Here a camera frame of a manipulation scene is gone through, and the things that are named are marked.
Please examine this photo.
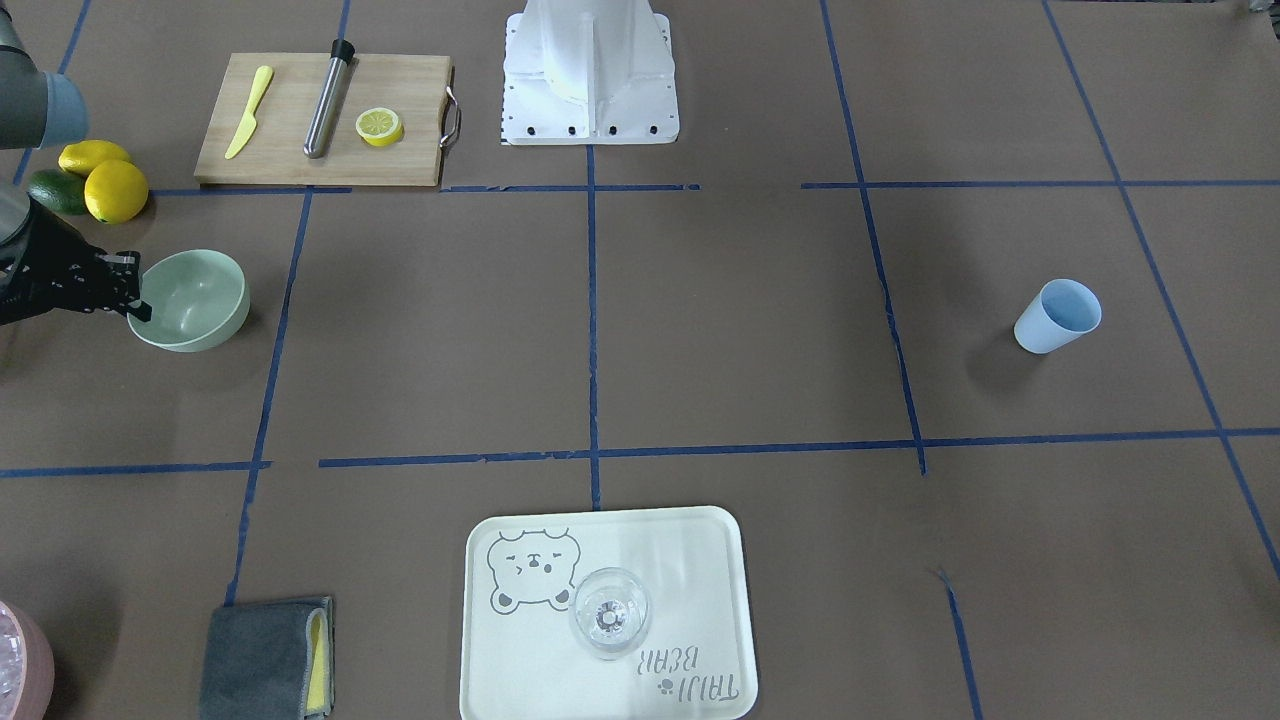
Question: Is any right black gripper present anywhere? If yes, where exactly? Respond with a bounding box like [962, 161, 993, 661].
[1, 199, 154, 325]

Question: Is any green bowl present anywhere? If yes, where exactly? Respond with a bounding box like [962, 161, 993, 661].
[127, 249, 251, 354]

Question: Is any light blue cup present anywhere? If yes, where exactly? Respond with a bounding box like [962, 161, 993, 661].
[1012, 278, 1103, 355]

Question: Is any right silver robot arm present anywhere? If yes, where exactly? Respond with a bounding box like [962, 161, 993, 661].
[1, 9, 152, 324]

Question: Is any pink bowl with ice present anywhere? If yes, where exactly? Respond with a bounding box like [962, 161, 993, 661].
[1, 601, 55, 719]

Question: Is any yellow lemon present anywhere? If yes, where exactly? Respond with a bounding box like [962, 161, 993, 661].
[84, 159, 150, 225]
[58, 138, 132, 178]

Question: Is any green lime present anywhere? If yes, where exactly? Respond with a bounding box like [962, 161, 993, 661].
[27, 169, 90, 217]

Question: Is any yellow plastic knife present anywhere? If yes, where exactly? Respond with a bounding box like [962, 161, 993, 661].
[223, 65, 274, 160]

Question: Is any wooden cutting board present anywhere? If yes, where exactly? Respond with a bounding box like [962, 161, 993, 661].
[195, 53, 463, 188]

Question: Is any half lemon slice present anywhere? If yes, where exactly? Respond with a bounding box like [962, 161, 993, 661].
[355, 108, 404, 149]

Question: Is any steel muddler black tip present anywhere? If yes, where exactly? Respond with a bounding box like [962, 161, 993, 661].
[303, 38, 355, 159]

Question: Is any grey folded cloth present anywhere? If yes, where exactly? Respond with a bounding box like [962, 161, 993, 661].
[198, 596, 335, 719]

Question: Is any cream bear tray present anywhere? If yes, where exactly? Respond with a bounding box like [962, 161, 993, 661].
[460, 505, 759, 719]

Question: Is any clear wine glass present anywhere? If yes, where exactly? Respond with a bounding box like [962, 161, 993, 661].
[570, 568, 654, 661]

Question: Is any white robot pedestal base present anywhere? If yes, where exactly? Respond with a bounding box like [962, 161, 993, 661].
[500, 1, 681, 146]

